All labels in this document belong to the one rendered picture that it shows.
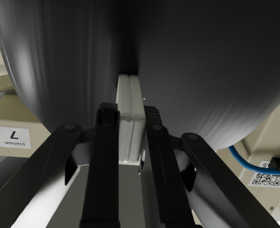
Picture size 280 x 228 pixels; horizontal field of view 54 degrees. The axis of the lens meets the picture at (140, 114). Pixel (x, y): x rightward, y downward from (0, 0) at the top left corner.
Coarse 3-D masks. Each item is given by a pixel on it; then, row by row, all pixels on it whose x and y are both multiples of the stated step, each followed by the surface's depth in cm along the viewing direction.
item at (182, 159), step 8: (152, 112) 17; (152, 120) 16; (160, 120) 16; (144, 136) 15; (144, 144) 15; (176, 144) 14; (144, 152) 15; (176, 152) 14; (184, 152) 14; (144, 160) 15; (184, 160) 14; (184, 168) 14; (192, 168) 14
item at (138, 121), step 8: (136, 80) 20; (136, 88) 18; (136, 96) 17; (136, 104) 16; (136, 112) 15; (144, 112) 16; (136, 120) 15; (144, 120) 15; (136, 128) 15; (144, 128) 15; (136, 136) 15; (136, 144) 15; (128, 152) 16; (136, 152) 16; (128, 160) 16; (136, 160) 16
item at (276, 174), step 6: (234, 150) 55; (234, 156) 54; (240, 156) 54; (240, 162) 53; (246, 162) 53; (270, 162) 55; (276, 162) 53; (252, 168) 52; (258, 168) 52; (264, 168) 52; (270, 168) 52; (276, 168) 52; (270, 174) 52; (276, 174) 52
